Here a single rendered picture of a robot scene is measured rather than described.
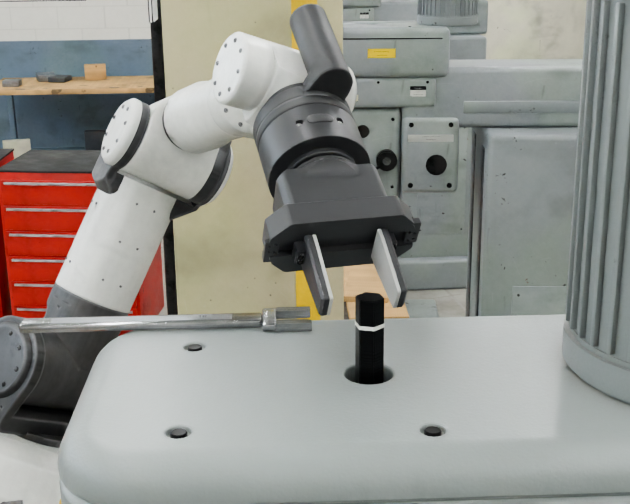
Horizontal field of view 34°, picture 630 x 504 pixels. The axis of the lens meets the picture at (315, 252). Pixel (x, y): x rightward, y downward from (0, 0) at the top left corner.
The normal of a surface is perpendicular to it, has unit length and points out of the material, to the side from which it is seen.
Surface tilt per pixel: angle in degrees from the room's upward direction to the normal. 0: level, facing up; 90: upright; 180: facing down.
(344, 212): 30
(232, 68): 71
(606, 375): 90
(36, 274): 90
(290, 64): 37
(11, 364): 61
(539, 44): 90
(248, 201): 90
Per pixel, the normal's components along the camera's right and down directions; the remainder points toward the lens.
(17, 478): 0.33, -0.26
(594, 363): -0.89, 0.15
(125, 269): 0.43, 0.19
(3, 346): -0.50, -0.23
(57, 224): -0.11, 0.31
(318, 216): 0.12, -0.68
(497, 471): 0.03, -0.16
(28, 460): 0.43, -0.79
